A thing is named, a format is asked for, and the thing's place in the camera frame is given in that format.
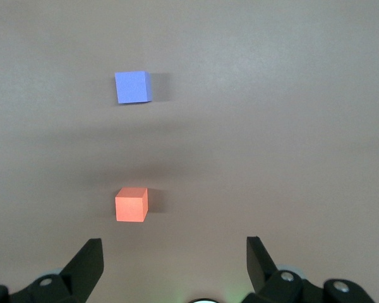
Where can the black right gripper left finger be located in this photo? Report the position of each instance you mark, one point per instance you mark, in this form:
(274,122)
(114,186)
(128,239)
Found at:
(82,271)

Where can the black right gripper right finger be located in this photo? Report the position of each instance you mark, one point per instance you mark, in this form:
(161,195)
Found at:
(265,277)

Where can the purple foam block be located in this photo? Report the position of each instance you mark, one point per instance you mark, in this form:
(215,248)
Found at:
(131,88)

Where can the orange foam block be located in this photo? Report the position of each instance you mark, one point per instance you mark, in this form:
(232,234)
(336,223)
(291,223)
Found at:
(129,206)

